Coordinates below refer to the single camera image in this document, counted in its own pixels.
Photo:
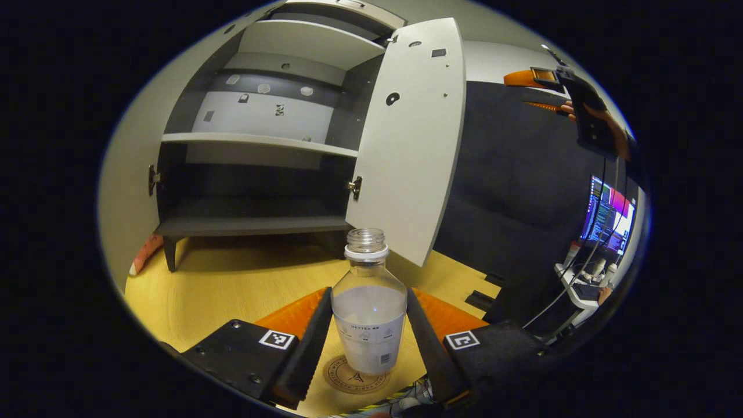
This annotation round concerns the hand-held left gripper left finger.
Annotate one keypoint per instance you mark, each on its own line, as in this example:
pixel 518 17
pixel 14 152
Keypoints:
pixel 307 354

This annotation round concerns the clear plastic bottle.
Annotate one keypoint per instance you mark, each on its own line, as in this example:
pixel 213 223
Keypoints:
pixel 368 313

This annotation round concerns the white and grey cabinet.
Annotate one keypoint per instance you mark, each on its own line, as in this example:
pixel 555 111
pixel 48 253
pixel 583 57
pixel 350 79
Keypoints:
pixel 249 215

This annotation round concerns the computer monitor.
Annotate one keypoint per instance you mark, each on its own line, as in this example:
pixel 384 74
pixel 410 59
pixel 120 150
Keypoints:
pixel 609 212

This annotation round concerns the round brown coaster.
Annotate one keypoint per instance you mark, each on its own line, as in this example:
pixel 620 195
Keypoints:
pixel 336 377

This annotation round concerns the white side desk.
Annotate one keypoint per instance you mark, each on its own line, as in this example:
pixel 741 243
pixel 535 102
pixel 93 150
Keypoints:
pixel 574 290

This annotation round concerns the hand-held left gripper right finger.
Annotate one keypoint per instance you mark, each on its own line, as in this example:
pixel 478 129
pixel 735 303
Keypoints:
pixel 432 354

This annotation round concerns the black backdrop cloth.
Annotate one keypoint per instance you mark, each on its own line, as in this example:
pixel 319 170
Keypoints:
pixel 511 191

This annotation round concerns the white cabinet door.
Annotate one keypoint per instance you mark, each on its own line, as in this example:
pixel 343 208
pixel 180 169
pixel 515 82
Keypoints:
pixel 406 145

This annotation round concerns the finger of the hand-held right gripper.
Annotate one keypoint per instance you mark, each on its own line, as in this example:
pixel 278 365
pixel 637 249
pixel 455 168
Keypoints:
pixel 545 101
pixel 522 78

